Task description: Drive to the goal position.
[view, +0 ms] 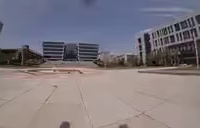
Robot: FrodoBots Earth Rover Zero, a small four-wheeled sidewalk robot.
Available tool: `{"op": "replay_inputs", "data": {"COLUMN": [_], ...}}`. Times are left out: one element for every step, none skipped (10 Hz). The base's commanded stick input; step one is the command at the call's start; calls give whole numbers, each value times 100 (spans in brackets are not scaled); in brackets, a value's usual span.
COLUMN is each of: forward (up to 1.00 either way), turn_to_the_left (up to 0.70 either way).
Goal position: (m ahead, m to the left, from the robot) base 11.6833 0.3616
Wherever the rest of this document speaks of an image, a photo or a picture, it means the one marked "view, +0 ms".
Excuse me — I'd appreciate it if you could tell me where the low pale building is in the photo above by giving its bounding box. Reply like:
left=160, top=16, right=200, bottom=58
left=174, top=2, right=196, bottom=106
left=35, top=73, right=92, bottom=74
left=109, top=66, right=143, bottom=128
left=95, top=50, right=139, bottom=67

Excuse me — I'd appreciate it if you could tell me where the pale concrete slab plaza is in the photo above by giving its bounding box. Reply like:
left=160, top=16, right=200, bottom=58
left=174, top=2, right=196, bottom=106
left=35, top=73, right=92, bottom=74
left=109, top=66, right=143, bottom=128
left=0, top=66, right=200, bottom=128

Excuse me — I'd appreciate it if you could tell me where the glass building with white bands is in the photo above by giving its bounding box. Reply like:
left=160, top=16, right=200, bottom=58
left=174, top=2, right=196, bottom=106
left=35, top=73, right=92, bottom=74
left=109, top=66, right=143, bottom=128
left=41, top=40, right=101, bottom=63

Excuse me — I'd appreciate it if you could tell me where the robot's own part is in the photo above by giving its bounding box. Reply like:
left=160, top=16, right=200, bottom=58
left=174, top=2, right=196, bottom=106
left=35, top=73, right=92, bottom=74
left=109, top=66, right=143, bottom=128
left=59, top=121, right=71, bottom=128
left=118, top=123, right=129, bottom=128

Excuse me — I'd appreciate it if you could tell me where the row of trees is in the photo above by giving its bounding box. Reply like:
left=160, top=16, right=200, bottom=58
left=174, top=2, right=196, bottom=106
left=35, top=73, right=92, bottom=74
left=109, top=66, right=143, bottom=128
left=146, top=39, right=200, bottom=67

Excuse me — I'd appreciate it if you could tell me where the low raised kerb bed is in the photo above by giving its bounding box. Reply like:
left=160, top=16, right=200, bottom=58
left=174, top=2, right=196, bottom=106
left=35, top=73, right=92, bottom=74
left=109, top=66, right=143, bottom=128
left=137, top=65, right=200, bottom=77

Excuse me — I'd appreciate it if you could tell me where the low brown building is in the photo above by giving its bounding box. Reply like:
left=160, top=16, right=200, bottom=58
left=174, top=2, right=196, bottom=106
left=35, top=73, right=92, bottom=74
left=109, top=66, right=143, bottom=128
left=0, top=44, right=45, bottom=66

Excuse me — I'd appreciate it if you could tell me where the white building with dark windows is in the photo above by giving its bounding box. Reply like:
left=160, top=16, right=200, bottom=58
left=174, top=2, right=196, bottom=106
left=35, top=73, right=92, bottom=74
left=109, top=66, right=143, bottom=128
left=135, top=9, right=200, bottom=66

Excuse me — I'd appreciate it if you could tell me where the pole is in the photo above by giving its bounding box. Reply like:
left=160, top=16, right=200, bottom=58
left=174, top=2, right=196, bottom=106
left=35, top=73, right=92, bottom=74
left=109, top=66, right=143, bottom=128
left=192, top=34, right=200, bottom=70

